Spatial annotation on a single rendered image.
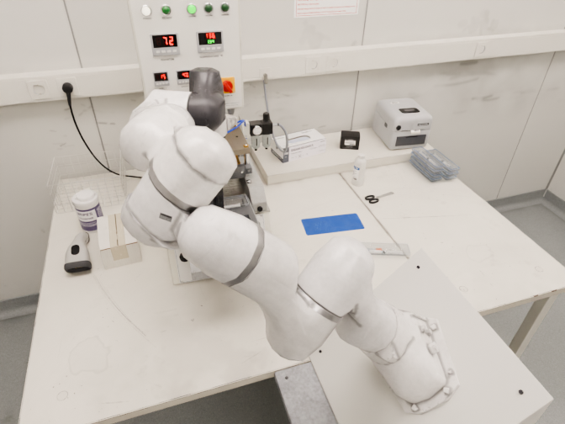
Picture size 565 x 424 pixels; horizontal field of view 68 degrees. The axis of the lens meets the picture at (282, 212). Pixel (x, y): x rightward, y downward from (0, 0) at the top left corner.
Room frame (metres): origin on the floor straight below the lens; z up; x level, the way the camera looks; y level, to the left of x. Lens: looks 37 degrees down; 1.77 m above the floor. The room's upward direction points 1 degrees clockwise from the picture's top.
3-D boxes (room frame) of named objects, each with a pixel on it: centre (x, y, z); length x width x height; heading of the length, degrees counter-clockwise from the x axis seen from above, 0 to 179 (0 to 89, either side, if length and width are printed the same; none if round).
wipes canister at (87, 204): (1.22, 0.71, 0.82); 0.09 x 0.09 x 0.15
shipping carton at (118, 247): (1.10, 0.56, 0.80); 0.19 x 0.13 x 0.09; 19
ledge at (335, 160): (1.81, -0.28, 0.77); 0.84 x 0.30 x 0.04; 109
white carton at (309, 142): (1.74, -0.07, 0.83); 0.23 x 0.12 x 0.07; 119
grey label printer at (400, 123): (1.90, -0.57, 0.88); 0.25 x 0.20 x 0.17; 13
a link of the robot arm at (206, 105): (0.99, 0.20, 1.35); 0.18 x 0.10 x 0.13; 176
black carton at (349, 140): (1.81, -0.31, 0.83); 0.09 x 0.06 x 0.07; 85
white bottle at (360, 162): (1.55, -0.33, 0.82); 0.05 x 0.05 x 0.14
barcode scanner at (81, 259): (1.05, 0.69, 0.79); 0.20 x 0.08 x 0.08; 19
